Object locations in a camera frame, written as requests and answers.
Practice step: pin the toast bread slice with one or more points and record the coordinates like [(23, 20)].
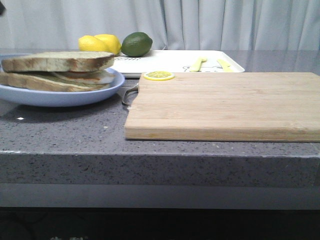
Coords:
[(44, 81), (59, 61)]

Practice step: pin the light blue round plate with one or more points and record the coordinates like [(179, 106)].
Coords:
[(42, 98)]

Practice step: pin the white rectangular tray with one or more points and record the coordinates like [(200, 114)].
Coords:
[(175, 61)]

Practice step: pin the lemon slice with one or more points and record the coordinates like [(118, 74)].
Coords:
[(159, 75)]

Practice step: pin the yellow plastic fork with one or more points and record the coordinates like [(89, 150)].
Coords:
[(196, 66)]

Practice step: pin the fake fried egg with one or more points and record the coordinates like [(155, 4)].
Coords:
[(95, 77)]

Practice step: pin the green lime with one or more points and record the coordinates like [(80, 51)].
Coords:
[(136, 44)]

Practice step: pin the yellow plastic knife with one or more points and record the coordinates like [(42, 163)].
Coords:
[(226, 66)]

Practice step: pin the rear yellow lemon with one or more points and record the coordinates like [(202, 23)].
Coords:
[(111, 41)]

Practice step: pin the yellow lemon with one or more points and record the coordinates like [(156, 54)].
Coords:
[(111, 41), (92, 44)]

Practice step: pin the wooden cutting board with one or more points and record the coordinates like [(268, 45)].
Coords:
[(245, 107)]

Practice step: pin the front yellow lemon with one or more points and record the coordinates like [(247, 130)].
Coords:
[(92, 44)]

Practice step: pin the white curtain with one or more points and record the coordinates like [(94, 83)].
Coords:
[(172, 24)]

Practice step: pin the metal cutting board handle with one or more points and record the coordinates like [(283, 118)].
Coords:
[(129, 92)]

